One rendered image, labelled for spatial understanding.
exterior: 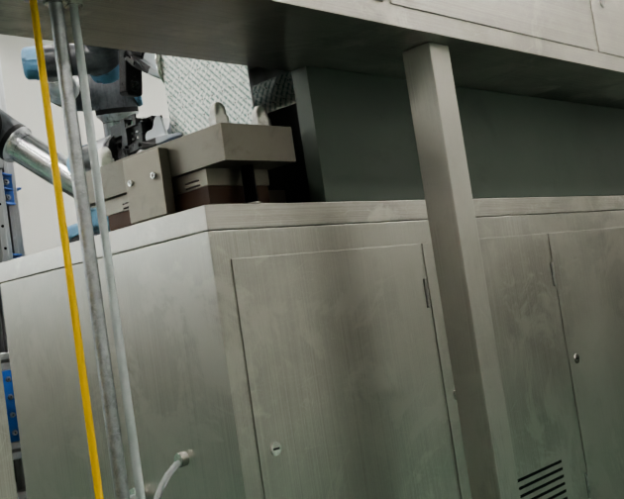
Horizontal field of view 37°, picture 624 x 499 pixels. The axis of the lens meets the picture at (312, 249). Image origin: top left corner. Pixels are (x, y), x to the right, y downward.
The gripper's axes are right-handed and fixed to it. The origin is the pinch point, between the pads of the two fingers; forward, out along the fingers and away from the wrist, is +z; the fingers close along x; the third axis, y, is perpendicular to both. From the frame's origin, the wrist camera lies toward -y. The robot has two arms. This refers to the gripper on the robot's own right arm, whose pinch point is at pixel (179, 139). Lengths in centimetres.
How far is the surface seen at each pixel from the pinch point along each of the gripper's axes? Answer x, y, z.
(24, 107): 184, 110, -357
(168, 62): -0.2, 15.3, 0.1
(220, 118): -17.2, -4.5, 30.8
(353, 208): 8.3, -20.2, 34.0
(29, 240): 176, 28, -357
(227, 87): -0.2, 6.0, 15.6
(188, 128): -0.3, 1.3, 3.3
